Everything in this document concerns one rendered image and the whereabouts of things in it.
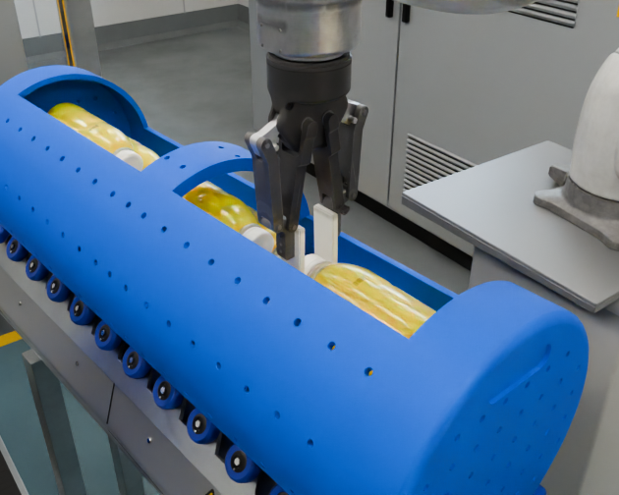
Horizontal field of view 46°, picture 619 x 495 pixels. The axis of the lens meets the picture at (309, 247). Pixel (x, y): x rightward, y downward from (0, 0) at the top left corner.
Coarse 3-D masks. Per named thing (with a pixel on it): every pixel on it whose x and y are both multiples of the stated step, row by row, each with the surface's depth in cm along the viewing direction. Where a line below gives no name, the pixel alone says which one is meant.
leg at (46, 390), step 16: (32, 352) 147; (32, 368) 144; (48, 368) 147; (32, 384) 149; (48, 384) 149; (48, 400) 150; (48, 416) 152; (64, 416) 155; (48, 432) 154; (64, 432) 157; (48, 448) 160; (64, 448) 158; (64, 464) 160; (64, 480) 162; (80, 480) 165
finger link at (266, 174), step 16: (256, 144) 63; (272, 144) 63; (256, 160) 65; (272, 160) 64; (256, 176) 66; (272, 176) 65; (256, 192) 67; (272, 192) 65; (256, 208) 68; (272, 208) 66; (272, 224) 67
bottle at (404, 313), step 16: (320, 272) 72; (336, 272) 70; (352, 272) 69; (368, 272) 70; (336, 288) 69; (352, 288) 68; (368, 288) 68; (384, 288) 67; (368, 304) 66; (384, 304) 66; (400, 304) 65; (416, 304) 66; (384, 320) 65; (400, 320) 64; (416, 320) 64
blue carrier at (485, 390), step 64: (0, 128) 102; (64, 128) 94; (128, 128) 125; (0, 192) 100; (64, 192) 88; (128, 192) 81; (64, 256) 88; (128, 256) 78; (192, 256) 72; (256, 256) 68; (384, 256) 86; (128, 320) 79; (192, 320) 70; (256, 320) 65; (320, 320) 61; (448, 320) 57; (512, 320) 57; (576, 320) 62; (192, 384) 72; (256, 384) 63; (320, 384) 59; (384, 384) 56; (448, 384) 53; (512, 384) 59; (576, 384) 69; (256, 448) 66; (320, 448) 58; (384, 448) 54; (448, 448) 54; (512, 448) 64
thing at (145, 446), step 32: (0, 288) 124; (32, 320) 116; (64, 352) 109; (64, 384) 138; (96, 384) 102; (96, 416) 106; (128, 416) 97; (128, 448) 97; (160, 448) 92; (224, 448) 86; (160, 480) 92; (192, 480) 87
